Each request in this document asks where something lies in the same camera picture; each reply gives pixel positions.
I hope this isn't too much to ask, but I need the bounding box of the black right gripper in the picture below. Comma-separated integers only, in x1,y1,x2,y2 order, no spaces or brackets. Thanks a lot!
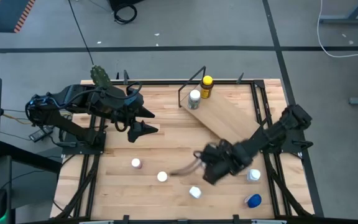
169,139,254,186

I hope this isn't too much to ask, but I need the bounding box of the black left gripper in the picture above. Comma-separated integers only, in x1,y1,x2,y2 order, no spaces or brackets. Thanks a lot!
104,86,160,143

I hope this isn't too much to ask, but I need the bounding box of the small white medicine bottle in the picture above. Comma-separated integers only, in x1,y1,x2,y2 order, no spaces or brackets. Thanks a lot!
188,185,203,200

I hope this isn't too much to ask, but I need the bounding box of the green label bottle white cap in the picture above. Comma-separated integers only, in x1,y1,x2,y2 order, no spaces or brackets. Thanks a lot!
187,89,202,110

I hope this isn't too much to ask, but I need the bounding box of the large white medicine bottle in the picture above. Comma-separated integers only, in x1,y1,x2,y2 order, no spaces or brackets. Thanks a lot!
246,169,262,182

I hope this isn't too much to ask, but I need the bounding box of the blue bottle white cap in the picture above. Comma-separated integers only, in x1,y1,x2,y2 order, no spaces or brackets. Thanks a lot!
244,194,263,209

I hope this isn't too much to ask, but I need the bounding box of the brown bottle yellow cap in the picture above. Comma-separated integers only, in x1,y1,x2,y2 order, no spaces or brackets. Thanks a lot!
200,75,214,100

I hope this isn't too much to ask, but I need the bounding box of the green cactus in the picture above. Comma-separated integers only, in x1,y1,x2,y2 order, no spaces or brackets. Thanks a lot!
90,65,113,90

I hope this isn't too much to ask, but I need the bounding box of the black power adapter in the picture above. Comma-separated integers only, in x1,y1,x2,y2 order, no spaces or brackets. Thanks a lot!
29,126,54,143

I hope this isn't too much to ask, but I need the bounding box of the black box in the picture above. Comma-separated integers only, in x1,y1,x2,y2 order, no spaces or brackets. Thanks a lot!
108,0,144,11

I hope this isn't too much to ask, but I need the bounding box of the hazard striped floor mat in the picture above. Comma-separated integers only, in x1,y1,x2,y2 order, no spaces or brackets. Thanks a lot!
0,0,37,34

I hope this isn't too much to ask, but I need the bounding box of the wooden shelf black metal frame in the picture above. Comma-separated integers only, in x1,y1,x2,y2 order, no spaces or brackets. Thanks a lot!
178,65,262,146

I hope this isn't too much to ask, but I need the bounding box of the coiled black cable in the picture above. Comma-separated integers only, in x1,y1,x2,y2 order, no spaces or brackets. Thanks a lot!
113,2,138,25

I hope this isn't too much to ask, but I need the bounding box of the thin black floor cable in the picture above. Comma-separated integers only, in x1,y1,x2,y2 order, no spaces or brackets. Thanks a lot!
68,0,95,66

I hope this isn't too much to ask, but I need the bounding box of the orange wire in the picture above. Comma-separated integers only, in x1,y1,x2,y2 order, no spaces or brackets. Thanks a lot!
1,108,34,125

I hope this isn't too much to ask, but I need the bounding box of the white cable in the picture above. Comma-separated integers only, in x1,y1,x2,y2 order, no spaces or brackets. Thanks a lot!
316,0,358,58

